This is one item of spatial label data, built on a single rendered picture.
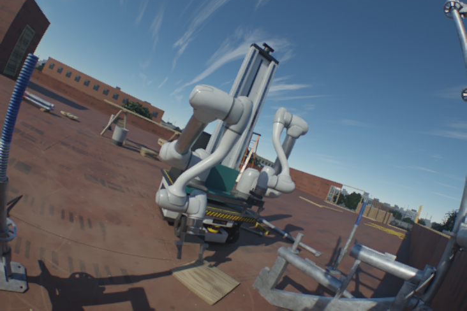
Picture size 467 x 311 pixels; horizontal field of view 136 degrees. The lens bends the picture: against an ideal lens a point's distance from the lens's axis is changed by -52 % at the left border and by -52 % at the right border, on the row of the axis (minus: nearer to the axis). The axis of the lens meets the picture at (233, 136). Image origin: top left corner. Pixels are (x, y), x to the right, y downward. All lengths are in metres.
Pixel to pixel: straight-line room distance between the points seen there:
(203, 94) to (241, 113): 0.20
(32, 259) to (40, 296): 0.20
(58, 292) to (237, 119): 1.10
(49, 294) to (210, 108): 1.06
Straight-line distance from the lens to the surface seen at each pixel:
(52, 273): 0.98
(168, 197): 1.01
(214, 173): 1.63
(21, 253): 1.05
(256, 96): 1.86
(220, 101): 0.90
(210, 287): 1.16
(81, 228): 1.29
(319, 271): 0.86
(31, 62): 0.60
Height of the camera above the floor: 0.73
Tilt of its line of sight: 6 degrees up
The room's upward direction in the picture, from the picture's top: 22 degrees clockwise
